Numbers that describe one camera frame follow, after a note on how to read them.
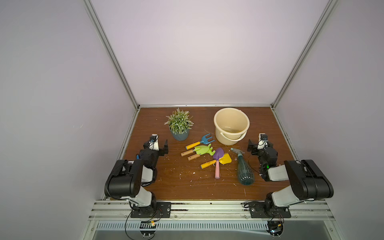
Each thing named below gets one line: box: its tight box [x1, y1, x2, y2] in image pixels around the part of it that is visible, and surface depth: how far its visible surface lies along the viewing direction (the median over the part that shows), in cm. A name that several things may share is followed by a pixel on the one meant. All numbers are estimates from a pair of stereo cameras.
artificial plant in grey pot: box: [164, 107, 194, 141], surface depth 92 cm
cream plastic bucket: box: [213, 107, 250, 146], surface depth 93 cm
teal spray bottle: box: [230, 148, 255, 186], surface depth 80 cm
